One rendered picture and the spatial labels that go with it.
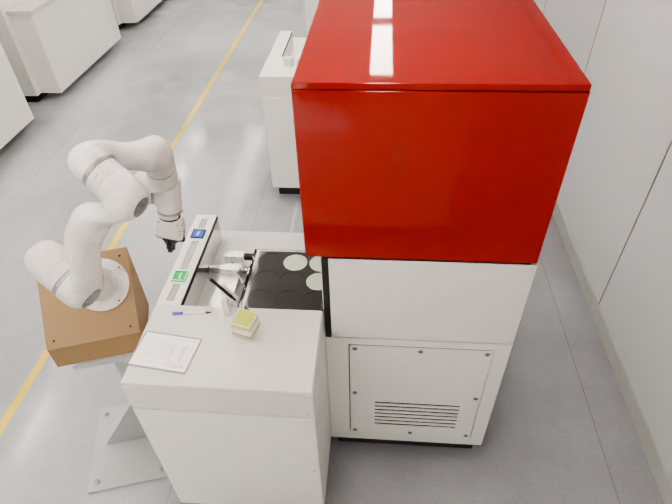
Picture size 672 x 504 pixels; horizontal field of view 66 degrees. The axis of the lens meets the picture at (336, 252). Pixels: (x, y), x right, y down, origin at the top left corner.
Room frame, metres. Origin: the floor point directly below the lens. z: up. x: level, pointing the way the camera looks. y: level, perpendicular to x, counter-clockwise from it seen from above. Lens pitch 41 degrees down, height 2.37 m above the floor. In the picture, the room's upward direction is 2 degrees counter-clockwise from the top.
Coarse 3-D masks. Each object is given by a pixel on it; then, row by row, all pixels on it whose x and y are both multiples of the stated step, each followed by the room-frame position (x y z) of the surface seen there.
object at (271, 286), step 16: (256, 256) 1.65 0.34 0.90; (272, 256) 1.65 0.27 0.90; (304, 256) 1.64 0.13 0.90; (256, 272) 1.55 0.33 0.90; (272, 272) 1.55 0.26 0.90; (288, 272) 1.55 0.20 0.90; (304, 272) 1.54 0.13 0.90; (320, 272) 1.54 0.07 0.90; (256, 288) 1.46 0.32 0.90; (272, 288) 1.46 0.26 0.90; (288, 288) 1.45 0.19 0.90; (304, 288) 1.45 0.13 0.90; (256, 304) 1.37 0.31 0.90; (272, 304) 1.37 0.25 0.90; (288, 304) 1.37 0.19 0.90; (304, 304) 1.37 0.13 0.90; (320, 304) 1.36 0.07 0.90
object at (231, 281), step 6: (240, 264) 1.63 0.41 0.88; (222, 276) 1.56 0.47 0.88; (228, 276) 1.56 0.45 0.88; (234, 276) 1.55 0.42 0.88; (240, 276) 1.57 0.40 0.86; (222, 282) 1.52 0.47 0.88; (228, 282) 1.52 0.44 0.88; (234, 282) 1.52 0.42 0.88; (216, 288) 1.49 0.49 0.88; (234, 288) 1.48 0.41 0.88; (216, 294) 1.45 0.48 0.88; (222, 294) 1.45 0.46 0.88; (216, 300) 1.42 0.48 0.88; (216, 306) 1.39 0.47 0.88
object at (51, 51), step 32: (0, 0) 5.25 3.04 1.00; (32, 0) 5.58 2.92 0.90; (64, 0) 5.90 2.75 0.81; (96, 0) 6.55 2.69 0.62; (32, 32) 5.26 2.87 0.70; (64, 32) 5.70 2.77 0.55; (96, 32) 6.33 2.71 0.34; (32, 64) 5.28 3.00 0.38; (64, 64) 5.49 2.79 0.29; (32, 96) 5.24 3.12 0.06
